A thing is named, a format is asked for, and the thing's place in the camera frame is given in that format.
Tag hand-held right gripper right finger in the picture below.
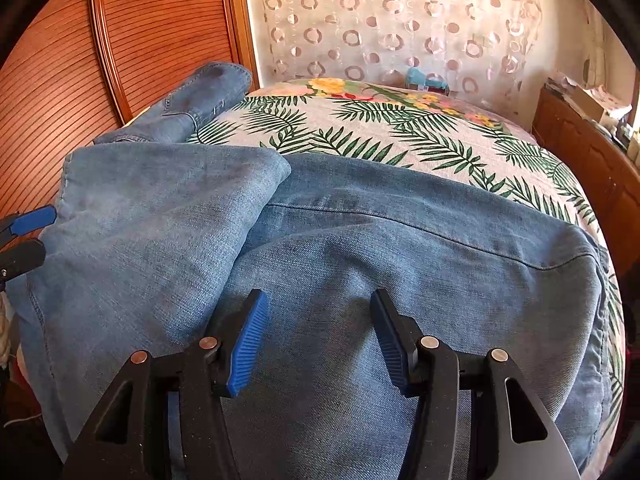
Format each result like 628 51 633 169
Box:
369 288 584 480

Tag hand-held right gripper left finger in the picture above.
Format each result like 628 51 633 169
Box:
62 289 271 480

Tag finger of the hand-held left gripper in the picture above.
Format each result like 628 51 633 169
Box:
0 238 47 282
0 204 59 242

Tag blue denim pants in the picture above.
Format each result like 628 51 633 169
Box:
9 142 615 480

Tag wooden headboard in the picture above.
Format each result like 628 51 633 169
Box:
0 0 261 222

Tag folded blue denim jeans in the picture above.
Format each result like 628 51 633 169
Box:
92 61 254 147

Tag bed with leaf print sheet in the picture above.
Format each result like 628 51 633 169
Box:
184 77 627 443

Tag long wooden cabinet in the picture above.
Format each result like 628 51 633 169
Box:
530 84 640 277

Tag teal box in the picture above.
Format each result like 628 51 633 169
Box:
404 67 449 94

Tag cardboard box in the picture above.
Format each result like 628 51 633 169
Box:
564 85 602 122

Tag patterned paper sheet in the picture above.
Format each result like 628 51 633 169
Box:
587 87 632 117

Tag sheer circle pattern curtain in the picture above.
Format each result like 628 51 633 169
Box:
242 0 547 97

